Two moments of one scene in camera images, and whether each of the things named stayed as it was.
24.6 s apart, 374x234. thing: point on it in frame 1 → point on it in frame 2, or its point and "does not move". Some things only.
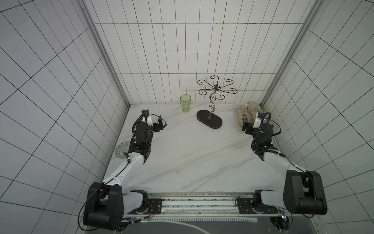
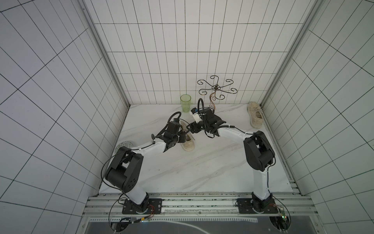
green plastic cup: x=185 y=100 does not move
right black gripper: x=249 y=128 → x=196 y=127
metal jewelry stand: x=212 y=120 does not move
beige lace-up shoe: x=241 y=115 → x=189 y=144
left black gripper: x=156 y=125 → x=182 y=135
